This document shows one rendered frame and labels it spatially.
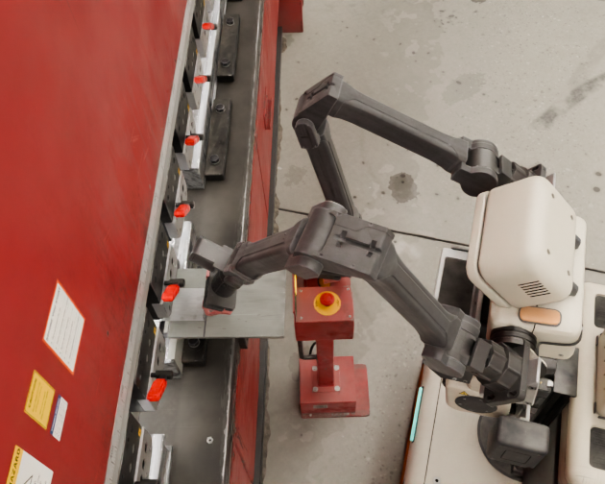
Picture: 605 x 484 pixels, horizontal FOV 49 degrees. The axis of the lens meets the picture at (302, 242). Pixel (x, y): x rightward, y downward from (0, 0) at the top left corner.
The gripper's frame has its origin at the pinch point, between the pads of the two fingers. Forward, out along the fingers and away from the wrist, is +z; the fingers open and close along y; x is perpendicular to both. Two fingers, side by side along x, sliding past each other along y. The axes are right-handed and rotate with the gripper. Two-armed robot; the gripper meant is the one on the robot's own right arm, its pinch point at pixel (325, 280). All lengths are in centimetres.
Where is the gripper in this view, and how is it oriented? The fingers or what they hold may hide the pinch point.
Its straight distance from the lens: 187.5
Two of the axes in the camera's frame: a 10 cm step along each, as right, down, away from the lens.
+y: -9.7, -1.0, -2.1
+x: 0.3, 8.4, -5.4
